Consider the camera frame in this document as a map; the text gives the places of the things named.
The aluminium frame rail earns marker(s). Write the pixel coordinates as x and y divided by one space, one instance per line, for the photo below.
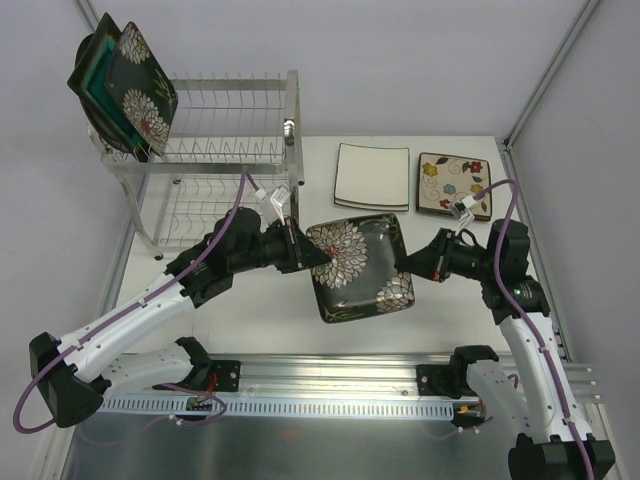
370 377

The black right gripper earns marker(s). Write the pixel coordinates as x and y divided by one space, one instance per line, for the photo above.
444 255

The stainless steel dish rack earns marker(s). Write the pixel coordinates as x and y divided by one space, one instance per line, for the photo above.
222 125

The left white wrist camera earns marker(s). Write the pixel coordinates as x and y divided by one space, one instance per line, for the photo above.
271 204

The white slotted cable duct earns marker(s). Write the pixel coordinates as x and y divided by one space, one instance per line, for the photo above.
187 405

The round silver-rimmed cream plate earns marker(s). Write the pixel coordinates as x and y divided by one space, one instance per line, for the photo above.
106 132

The black chrysanthemum square plate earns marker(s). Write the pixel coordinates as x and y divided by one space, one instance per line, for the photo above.
141 90

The cream floral square plate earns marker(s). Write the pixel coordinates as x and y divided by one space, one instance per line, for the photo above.
443 179

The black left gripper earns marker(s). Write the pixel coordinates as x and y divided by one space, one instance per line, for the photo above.
291 248

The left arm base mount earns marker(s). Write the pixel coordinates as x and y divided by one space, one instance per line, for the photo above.
224 376

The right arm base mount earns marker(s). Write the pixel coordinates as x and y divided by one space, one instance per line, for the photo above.
439 380

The dark square teal-centre plate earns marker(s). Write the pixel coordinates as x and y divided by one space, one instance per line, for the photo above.
87 81

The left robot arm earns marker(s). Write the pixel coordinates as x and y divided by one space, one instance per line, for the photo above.
194 277

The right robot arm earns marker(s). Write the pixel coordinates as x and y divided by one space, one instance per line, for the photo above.
550 437

